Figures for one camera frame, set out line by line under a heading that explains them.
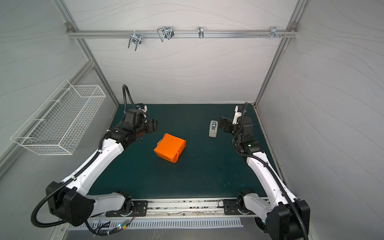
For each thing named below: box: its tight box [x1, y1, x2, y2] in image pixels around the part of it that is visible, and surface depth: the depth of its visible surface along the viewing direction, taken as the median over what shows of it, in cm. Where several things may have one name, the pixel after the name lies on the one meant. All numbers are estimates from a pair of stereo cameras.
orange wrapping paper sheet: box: [153, 133, 187, 163], surface depth 92 cm
